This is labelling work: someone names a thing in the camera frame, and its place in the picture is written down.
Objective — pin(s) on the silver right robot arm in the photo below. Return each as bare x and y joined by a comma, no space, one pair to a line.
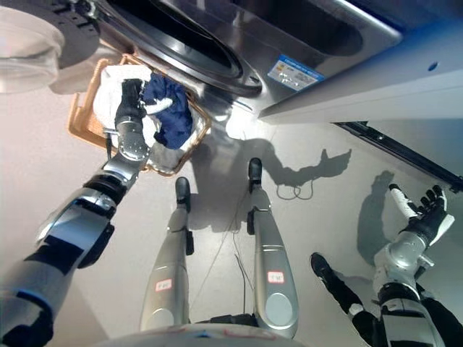
398,260

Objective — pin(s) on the grey robot torso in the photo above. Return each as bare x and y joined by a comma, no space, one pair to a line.
188,336

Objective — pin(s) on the dark blue garment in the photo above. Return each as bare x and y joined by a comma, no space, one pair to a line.
173,115

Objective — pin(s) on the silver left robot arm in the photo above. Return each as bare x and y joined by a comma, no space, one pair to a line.
72,231

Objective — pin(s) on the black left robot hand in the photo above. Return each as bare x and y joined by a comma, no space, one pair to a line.
130,105

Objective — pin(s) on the blue white energy label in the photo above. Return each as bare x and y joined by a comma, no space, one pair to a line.
294,73

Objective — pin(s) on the person's leg black trousers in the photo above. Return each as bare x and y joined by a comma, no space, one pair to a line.
356,314

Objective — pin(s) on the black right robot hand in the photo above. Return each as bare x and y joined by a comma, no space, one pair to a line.
427,220

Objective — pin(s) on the silver robot leg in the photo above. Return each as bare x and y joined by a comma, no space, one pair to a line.
271,267
170,267

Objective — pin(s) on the white cloth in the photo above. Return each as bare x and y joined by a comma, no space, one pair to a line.
106,94

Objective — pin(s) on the silver left robot leg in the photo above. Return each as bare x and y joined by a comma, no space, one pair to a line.
170,267

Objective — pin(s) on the grey front-load washing machine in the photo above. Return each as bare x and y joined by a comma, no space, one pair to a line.
289,32

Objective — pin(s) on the silver right robot leg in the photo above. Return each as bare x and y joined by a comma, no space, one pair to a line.
271,267

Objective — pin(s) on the black sneaker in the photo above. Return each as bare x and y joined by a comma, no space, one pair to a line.
323,269

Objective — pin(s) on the woven tan laundry basket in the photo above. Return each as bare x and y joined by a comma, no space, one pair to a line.
81,119

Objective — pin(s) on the round glass washer door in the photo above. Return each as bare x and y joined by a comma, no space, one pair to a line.
25,43

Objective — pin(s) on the black metal frame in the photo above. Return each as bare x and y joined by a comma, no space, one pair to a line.
408,152

